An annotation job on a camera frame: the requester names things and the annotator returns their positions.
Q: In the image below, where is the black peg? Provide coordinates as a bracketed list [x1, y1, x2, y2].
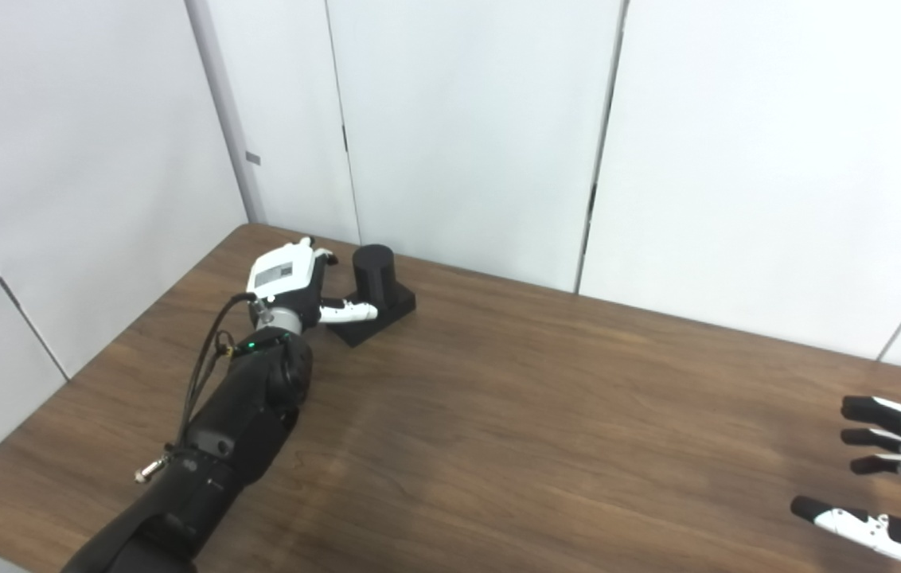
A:
[329, 244, 417, 348]

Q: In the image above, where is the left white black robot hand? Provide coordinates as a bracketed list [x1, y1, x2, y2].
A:
[247, 236, 380, 331]

